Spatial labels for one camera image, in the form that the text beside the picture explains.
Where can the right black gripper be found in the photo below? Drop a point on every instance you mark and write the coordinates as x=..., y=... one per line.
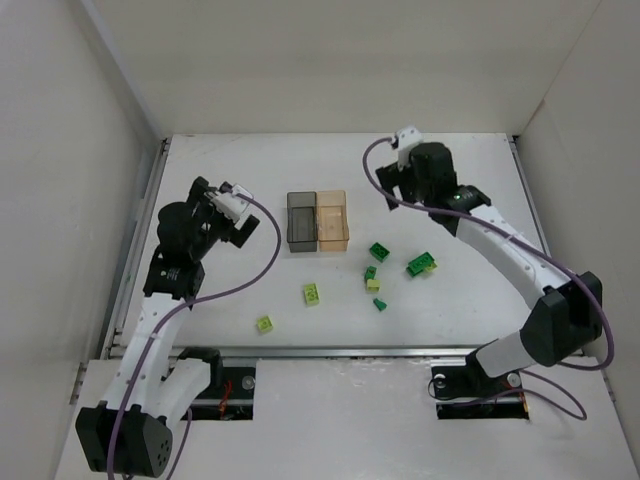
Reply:
x=396, y=180

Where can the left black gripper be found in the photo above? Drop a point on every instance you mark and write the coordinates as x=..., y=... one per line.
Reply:
x=220, y=220

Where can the dark green square lego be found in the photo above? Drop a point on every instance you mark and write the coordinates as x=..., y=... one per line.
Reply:
x=379, y=252

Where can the lime green small lego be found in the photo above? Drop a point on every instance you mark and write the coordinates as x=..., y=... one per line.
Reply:
x=264, y=325

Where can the lime green 2x3 lego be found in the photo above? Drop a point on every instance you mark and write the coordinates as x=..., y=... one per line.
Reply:
x=311, y=294

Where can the pale yellow-green small lego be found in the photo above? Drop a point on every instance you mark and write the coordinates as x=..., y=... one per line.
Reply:
x=373, y=285

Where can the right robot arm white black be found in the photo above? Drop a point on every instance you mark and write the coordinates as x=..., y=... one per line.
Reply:
x=565, y=309

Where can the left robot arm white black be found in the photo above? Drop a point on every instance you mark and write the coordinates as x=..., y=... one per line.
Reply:
x=131, y=429

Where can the grey transparent container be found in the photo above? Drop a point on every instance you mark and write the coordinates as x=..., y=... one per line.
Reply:
x=302, y=234

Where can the orange transparent container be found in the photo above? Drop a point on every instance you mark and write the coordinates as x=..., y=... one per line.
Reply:
x=332, y=223

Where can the dark green long lego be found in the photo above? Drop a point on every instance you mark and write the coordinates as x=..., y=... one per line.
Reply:
x=417, y=265

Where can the small dark green lego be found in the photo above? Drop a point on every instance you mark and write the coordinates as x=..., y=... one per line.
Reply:
x=370, y=273

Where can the lime lego under long lego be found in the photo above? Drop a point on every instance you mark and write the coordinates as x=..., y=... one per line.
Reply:
x=431, y=267

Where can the dark green sloped lego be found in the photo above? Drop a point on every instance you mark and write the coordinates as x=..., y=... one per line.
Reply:
x=380, y=305

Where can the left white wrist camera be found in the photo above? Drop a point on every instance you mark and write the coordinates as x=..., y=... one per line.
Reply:
x=231, y=201

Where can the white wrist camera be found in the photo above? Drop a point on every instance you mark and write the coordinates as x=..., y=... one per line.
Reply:
x=231, y=201
x=403, y=142

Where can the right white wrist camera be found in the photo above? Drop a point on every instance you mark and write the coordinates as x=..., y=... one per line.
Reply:
x=403, y=142

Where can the aluminium front rail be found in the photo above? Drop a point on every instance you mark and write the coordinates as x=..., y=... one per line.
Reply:
x=289, y=352

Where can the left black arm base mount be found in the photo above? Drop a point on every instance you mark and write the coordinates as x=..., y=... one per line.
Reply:
x=230, y=399

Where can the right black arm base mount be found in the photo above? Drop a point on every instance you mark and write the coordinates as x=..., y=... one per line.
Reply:
x=465, y=393

